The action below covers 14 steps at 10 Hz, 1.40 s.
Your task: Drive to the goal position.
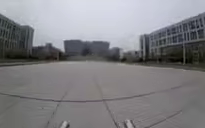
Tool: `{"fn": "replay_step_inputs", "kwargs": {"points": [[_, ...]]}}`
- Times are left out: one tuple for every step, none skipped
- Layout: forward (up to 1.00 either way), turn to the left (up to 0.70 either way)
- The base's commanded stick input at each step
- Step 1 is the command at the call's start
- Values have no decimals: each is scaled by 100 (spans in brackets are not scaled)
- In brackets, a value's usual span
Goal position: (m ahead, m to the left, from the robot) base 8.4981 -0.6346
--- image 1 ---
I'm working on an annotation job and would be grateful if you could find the pale distant building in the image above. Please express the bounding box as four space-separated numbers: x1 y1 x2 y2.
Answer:
122 50 142 62

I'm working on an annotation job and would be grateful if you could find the row of trees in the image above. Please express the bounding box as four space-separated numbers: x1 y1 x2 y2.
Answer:
141 44 205 66

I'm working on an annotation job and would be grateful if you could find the grass strip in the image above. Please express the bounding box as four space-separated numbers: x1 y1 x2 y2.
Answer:
0 58 58 66
139 61 205 72

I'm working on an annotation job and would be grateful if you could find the long grey glass-fronted building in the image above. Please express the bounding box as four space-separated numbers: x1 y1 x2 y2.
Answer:
139 9 205 65

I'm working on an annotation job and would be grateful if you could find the robot's own part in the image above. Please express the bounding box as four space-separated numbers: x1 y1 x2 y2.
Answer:
59 120 70 128
124 119 136 128

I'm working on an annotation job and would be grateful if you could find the wide grey stepped building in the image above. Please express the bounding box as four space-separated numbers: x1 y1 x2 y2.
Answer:
63 39 111 61

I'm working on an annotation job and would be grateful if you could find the low reddish brown building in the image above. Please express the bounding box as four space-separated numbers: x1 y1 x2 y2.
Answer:
31 42 62 61

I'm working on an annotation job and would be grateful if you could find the grey concrete slab plaza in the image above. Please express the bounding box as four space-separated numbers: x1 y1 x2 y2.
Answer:
0 60 205 128

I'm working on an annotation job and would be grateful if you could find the tall grey office building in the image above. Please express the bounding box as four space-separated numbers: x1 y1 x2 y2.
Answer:
0 8 35 60

